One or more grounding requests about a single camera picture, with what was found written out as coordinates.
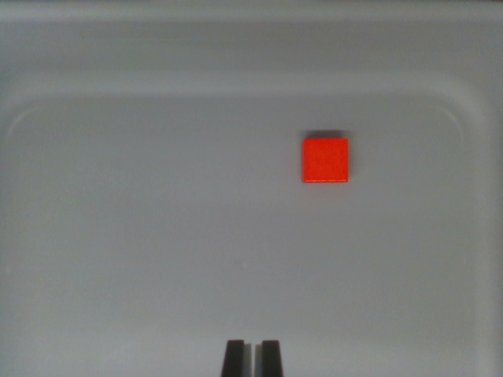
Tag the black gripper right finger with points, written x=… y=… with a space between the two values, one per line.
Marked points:
x=271 y=359

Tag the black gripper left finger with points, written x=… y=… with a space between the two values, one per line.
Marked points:
x=235 y=359

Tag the red cube block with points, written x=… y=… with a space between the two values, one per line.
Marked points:
x=325 y=160

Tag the grey plastic tray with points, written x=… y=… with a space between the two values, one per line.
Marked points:
x=157 y=220

